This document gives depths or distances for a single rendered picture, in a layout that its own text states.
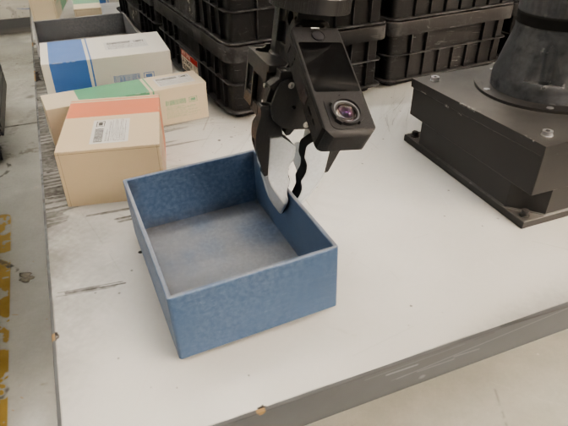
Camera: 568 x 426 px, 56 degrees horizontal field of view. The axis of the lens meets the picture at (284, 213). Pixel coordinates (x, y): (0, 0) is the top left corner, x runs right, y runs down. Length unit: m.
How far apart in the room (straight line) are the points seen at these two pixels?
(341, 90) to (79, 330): 0.32
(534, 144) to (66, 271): 0.51
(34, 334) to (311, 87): 1.28
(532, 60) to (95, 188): 0.55
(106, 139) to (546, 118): 0.52
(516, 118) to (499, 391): 0.87
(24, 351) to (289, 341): 1.14
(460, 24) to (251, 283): 0.76
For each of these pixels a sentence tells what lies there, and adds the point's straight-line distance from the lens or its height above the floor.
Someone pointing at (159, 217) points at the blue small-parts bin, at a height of 0.72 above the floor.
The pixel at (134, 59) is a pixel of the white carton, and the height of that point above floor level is 0.78.
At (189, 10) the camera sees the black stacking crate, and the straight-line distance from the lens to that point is 0.99.
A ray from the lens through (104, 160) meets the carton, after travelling 0.67.
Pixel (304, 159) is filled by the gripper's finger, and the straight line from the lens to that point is 0.52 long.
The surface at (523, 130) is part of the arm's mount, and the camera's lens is 0.66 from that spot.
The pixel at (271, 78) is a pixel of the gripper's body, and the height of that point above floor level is 0.90.
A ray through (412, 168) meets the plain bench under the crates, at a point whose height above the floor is 0.70.
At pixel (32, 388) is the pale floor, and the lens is 1.47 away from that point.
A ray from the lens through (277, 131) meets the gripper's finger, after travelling 0.49.
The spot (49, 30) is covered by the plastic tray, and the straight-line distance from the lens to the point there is 1.38.
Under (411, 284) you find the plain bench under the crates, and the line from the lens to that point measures 0.56.
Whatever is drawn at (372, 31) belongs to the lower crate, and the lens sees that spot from 0.96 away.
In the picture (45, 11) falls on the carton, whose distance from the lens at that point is 1.58.
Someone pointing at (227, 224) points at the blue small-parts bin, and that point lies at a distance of 0.61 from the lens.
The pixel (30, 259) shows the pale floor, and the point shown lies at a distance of 1.86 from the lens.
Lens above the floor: 1.06
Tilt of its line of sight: 34 degrees down
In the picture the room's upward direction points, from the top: straight up
